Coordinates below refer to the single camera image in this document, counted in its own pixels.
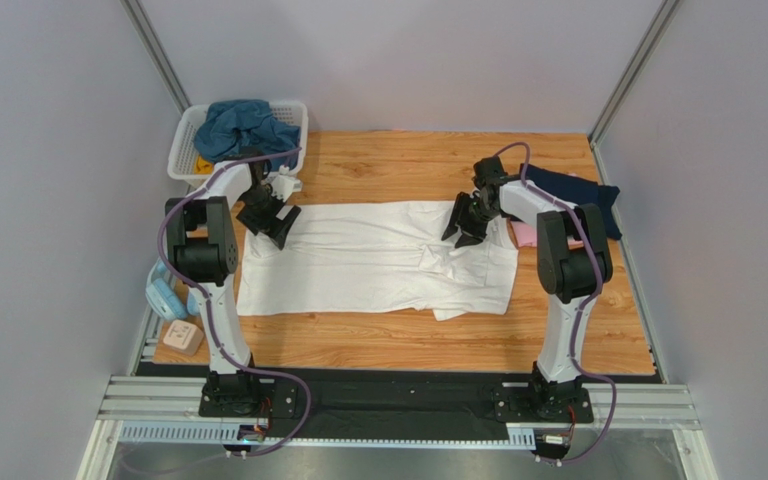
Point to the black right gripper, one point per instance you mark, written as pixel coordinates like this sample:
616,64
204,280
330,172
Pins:
467,212

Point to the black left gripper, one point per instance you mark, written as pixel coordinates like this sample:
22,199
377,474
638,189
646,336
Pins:
270,223

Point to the white t-shirt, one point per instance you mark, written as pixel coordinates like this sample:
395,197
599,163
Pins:
377,258

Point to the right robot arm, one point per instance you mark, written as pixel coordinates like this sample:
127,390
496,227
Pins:
573,263

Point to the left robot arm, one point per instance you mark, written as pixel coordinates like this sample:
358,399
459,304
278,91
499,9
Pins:
202,251

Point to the folded pink t-shirt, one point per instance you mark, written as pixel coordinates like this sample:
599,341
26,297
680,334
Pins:
525,234

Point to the yellow t-shirt in basket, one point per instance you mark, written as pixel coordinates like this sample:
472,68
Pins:
202,166

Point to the crumpled blue t-shirt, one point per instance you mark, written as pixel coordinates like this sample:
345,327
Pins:
230,127

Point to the white plastic laundry basket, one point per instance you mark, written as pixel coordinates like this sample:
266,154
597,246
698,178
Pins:
182,154

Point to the folded navy t-shirt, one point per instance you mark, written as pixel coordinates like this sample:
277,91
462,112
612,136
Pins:
577,190

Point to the beige power strip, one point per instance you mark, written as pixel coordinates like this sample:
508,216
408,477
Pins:
183,337

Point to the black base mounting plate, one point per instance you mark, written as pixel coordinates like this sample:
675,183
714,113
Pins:
352,404

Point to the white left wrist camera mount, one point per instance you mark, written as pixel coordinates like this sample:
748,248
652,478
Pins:
283,184

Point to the left corner aluminium post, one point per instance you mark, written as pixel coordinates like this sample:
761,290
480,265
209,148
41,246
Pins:
140,20

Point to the corner aluminium post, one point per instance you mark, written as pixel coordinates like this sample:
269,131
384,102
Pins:
140,20
656,29

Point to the right corner aluminium post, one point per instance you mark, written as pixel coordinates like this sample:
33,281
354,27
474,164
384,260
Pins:
656,29

